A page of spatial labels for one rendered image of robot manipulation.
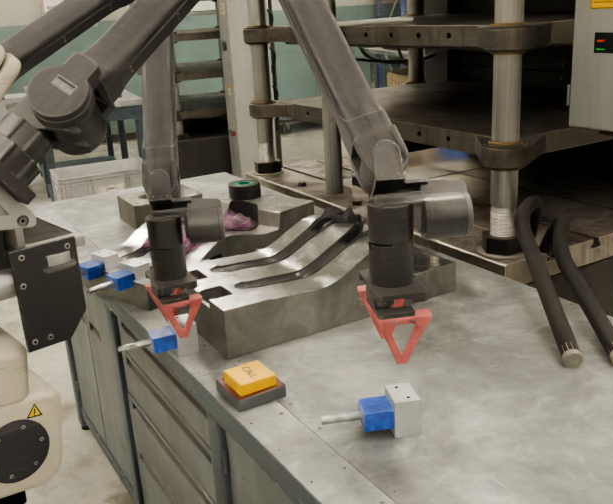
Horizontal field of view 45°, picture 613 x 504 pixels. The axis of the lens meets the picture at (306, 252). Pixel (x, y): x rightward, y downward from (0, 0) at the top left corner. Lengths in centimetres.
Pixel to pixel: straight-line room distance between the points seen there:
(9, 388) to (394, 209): 66
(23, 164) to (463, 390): 69
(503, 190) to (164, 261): 82
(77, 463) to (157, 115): 152
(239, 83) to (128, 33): 461
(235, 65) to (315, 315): 441
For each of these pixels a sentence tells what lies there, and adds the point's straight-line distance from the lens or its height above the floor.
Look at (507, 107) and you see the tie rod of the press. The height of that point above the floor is 112.
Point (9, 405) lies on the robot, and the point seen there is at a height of 80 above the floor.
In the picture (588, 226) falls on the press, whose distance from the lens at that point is 201.
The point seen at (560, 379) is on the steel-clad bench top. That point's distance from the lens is 120.
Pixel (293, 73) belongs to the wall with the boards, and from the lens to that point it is 905.
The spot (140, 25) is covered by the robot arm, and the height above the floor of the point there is 134.
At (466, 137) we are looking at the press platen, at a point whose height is 103.
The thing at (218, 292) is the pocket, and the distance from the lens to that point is 134.
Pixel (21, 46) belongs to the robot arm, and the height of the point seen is 132.
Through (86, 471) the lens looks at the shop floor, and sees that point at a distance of 254.
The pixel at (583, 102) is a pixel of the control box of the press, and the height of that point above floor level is 113.
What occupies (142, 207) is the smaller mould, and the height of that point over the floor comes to 86.
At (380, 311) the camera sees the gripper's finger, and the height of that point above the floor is 100.
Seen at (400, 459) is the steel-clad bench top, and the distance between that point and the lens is 99.
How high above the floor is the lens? 136
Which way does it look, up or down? 19 degrees down
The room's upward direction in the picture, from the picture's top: 3 degrees counter-clockwise
